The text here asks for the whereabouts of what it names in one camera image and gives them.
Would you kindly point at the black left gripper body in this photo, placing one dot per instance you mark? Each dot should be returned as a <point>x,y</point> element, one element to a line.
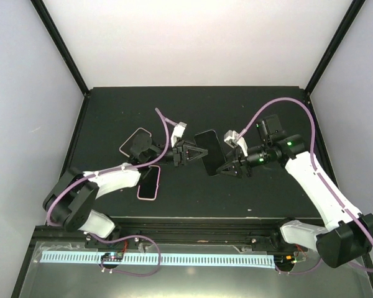
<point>178,154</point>

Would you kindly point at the black aluminium rail frame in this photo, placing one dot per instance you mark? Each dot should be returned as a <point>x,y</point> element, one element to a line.
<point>182,231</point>

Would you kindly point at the right black corner post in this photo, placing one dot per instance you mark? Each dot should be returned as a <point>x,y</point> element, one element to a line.
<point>336,40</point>

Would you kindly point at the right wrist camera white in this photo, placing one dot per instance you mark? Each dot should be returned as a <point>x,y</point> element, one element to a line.
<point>233,139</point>

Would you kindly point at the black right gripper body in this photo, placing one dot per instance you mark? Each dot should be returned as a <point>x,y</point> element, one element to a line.
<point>245,167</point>

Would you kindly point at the black corner post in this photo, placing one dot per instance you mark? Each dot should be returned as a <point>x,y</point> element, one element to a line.
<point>60,44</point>
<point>336,40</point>

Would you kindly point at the phone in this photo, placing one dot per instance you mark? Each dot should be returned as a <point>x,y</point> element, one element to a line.
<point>125,148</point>
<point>149,184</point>
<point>215,158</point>

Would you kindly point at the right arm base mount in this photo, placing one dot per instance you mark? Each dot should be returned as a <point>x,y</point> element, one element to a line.
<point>271,241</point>

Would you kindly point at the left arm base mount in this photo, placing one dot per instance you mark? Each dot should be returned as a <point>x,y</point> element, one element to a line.
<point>91,242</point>

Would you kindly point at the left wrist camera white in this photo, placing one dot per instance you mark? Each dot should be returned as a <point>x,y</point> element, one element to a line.
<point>177,133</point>

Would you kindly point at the left black corner post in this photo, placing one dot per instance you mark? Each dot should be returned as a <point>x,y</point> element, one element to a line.
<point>60,44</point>

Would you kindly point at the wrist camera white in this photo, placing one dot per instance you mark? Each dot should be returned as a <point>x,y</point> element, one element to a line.
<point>177,133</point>
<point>233,139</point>

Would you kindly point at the phone in cream case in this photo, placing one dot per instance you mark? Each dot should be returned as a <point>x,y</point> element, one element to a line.
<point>125,148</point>

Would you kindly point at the phone in pink case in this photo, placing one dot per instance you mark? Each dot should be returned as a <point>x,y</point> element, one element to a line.
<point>149,184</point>

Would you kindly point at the white slotted cable duct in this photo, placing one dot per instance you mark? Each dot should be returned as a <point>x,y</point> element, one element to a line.
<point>153,259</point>

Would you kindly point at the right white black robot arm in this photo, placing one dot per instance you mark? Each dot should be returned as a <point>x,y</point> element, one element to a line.
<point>346,233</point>

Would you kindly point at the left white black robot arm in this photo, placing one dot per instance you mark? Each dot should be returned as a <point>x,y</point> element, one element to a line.
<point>70,203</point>

